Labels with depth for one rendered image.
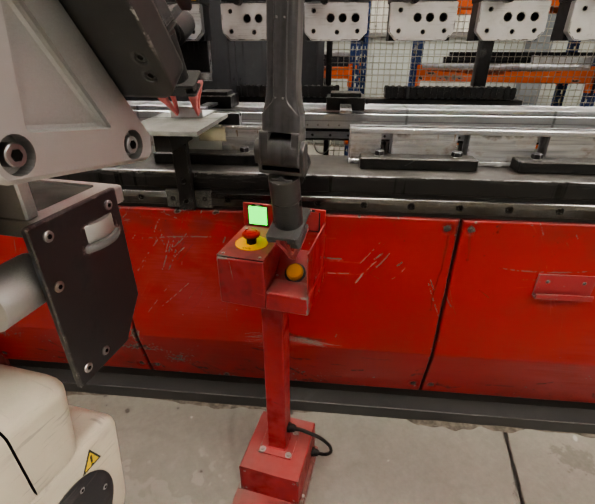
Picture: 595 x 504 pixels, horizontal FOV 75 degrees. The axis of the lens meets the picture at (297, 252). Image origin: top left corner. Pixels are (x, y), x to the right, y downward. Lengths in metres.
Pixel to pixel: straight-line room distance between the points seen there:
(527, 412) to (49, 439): 1.47
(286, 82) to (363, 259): 0.61
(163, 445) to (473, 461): 1.00
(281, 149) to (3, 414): 0.49
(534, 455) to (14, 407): 1.46
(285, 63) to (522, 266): 0.85
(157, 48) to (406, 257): 0.97
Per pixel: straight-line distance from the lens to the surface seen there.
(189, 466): 1.43
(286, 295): 0.82
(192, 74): 1.04
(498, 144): 1.19
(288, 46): 0.64
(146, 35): 0.20
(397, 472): 1.42
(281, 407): 1.13
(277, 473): 1.24
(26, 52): 0.20
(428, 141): 1.14
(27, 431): 0.43
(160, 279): 1.26
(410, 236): 1.09
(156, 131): 0.94
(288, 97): 0.64
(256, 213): 0.93
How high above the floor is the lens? 1.16
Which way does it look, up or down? 28 degrees down
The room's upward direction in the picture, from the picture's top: straight up
